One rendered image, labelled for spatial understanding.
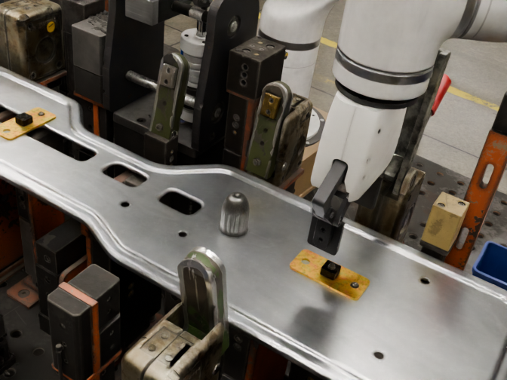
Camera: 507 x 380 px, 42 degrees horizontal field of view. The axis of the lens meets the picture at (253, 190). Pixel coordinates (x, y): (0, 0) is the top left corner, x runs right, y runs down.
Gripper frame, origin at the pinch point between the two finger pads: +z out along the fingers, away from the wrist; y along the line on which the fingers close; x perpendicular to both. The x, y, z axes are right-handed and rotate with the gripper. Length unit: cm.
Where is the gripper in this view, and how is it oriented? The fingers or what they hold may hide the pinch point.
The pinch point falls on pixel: (344, 217)
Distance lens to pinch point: 68.2
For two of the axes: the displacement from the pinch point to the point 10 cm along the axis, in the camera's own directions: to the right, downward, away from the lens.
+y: -5.3, 4.6, -7.1
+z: -1.1, 8.0, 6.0
